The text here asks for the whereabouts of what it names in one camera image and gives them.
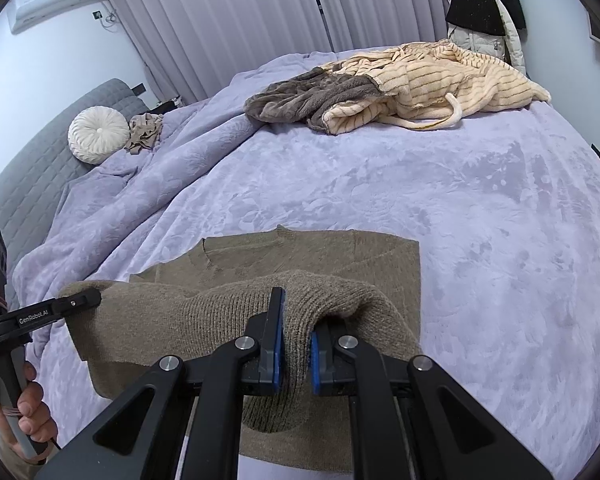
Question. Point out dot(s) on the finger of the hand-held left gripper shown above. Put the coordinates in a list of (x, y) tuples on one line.
[(65, 306)]

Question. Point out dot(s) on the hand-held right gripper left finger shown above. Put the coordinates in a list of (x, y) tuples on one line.
[(277, 345)]

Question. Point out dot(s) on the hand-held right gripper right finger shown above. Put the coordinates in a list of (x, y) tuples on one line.
[(315, 360)]

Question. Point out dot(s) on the olive brown knit sweater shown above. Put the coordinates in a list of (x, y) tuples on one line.
[(205, 310)]

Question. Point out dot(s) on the person's left hand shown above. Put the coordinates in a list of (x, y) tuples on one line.
[(35, 410)]

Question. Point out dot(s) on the grey quilted headboard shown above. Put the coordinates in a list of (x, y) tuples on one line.
[(40, 160)]

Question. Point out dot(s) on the white round pleated pillow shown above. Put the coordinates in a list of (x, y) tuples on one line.
[(99, 135)]

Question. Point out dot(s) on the lavender plush blanket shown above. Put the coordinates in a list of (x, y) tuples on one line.
[(430, 210)]

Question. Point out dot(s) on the small beige crumpled cloth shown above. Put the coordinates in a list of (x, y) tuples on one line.
[(144, 132)]

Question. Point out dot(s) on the dark grey fleece garment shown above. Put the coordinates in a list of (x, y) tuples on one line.
[(300, 97)]

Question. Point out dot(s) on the cream striped fleece robe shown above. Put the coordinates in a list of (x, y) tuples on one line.
[(430, 80)]

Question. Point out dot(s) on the grey pleated curtains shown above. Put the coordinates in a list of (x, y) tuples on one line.
[(220, 10)]

